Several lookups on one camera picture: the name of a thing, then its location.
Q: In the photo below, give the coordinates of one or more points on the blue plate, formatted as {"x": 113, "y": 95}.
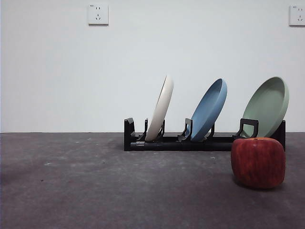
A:
{"x": 209, "y": 109}

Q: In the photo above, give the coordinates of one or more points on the white wall socket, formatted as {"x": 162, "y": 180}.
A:
{"x": 98, "y": 14}
{"x": 297, "y": 15}

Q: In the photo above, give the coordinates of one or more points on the green plate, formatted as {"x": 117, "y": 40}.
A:
{"x": 267, "y": 107}

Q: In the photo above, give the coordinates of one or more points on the cream yellow plate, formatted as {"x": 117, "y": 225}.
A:
{"x": 162, "y": 105}

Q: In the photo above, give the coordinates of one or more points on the black plate rack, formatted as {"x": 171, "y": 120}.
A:
{"x": 166, "y": 145}

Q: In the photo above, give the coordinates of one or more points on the red apple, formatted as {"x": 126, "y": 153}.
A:
{"x": 258, "y": 163}

